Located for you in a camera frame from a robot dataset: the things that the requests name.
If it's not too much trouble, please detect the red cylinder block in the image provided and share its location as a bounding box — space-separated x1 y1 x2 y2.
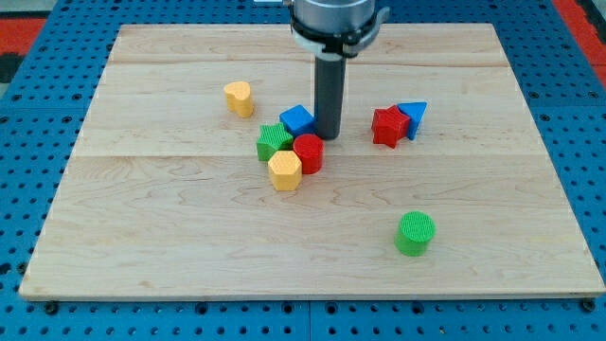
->
293 134 324 174

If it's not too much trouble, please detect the green cylinder block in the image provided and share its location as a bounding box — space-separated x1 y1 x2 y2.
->
394 211 437 257

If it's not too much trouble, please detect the yellow heart block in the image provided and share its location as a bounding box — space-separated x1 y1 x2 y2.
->
223 81 254 118

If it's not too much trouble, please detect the light wooden board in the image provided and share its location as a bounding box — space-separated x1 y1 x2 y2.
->
19 24 605 301

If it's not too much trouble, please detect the blue triangle block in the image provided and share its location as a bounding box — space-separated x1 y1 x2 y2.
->
398 101 428 140

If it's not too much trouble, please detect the blue cube block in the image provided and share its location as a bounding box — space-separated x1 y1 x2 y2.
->
279 105 314 137

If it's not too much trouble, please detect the yellow hexagon block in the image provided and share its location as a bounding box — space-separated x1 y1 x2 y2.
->
268 151 302 191

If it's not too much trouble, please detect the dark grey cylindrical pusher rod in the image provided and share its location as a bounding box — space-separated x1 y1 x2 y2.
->
313 58 347 140

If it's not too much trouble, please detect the red star block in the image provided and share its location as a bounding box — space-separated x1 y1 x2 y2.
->
371 105 411 149

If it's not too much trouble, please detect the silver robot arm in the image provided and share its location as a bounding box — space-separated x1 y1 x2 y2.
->
254 0 391 140

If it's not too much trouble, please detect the green star block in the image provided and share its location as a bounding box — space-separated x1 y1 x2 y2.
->
256 122 294 161

